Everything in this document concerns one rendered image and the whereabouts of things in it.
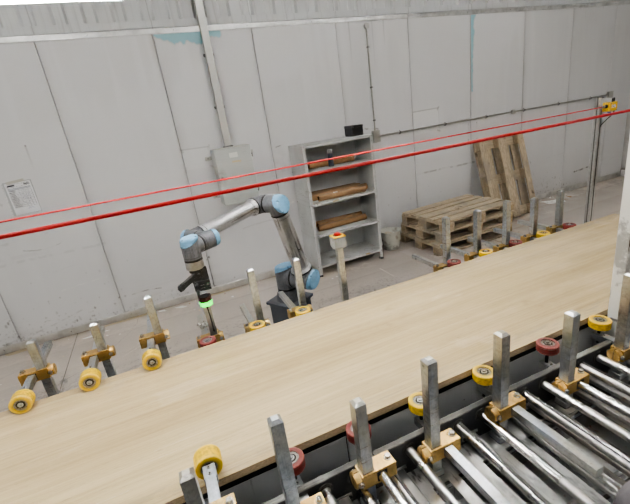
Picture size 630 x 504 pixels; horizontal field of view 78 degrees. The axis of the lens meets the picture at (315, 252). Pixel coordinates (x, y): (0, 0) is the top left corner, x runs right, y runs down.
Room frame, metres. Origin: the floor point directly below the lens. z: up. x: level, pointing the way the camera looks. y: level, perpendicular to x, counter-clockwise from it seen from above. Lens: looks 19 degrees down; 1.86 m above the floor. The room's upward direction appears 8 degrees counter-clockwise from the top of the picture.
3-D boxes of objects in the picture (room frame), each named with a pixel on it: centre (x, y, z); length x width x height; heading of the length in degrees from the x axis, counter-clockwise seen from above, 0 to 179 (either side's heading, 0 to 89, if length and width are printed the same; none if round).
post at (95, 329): (1.63, 1.05, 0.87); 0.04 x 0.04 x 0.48; 20
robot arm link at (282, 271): (2.66, 0.23, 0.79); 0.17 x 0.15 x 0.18; 54
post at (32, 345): (1.55, 1.28, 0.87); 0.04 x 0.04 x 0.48; 20
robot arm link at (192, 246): (1.88, 0.61, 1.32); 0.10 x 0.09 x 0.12; 144
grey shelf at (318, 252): (4.74, -0.36, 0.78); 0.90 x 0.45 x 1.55; 111
